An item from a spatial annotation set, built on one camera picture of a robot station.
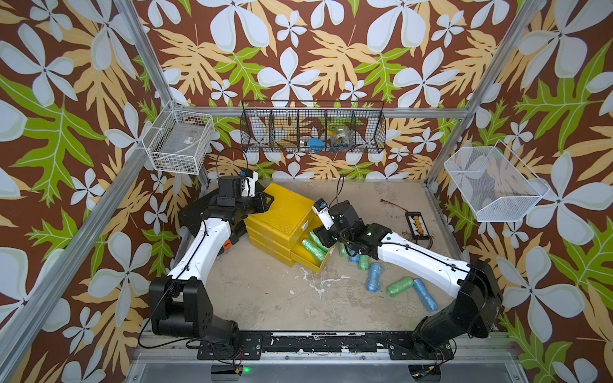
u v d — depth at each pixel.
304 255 0.85
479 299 0.41
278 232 0.77
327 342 0.76
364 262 0.90
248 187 0.67
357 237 0.59
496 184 0.81
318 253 0.84
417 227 1.01
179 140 0.86
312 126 0.98
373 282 0.86
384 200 1.13
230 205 0.64
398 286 0.84
